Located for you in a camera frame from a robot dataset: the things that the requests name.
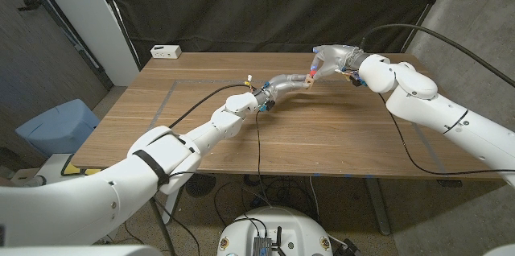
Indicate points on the grey ribbed torso module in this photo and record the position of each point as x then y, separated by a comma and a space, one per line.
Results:
261, 246

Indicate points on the white table leg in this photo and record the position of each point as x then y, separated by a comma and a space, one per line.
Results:
171, 205

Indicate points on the black backdrop curtain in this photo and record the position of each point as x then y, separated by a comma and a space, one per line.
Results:
273, 6

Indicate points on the black floor fan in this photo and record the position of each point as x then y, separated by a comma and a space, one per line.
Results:
199, 183

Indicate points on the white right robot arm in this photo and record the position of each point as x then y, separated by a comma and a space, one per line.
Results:
442, 103

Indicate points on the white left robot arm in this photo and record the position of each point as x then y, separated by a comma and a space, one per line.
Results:
141, 175

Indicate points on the dark grey door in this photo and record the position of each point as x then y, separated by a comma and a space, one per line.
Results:
40, 54

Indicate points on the white power strip box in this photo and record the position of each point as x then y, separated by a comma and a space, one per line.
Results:
166, 51

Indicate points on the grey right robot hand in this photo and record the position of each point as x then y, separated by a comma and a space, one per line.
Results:
336, 59

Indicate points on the blue plastic bin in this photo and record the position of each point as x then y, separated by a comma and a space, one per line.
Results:
60, 127

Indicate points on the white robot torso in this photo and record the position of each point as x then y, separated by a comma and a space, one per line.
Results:
289, 228

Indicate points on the grey table leg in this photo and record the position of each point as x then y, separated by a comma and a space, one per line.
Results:
378, 207

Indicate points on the yellow floor object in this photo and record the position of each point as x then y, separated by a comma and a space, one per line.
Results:
76, 169

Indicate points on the wooden block with holes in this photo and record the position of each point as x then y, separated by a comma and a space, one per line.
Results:
309, 83

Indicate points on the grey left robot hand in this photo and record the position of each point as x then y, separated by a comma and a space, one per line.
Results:
283, 85

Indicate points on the white pillar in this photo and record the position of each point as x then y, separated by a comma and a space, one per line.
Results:
88, 18

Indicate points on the black backdrop stand pole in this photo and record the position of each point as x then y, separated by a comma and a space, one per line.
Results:
116, 14
426, 6

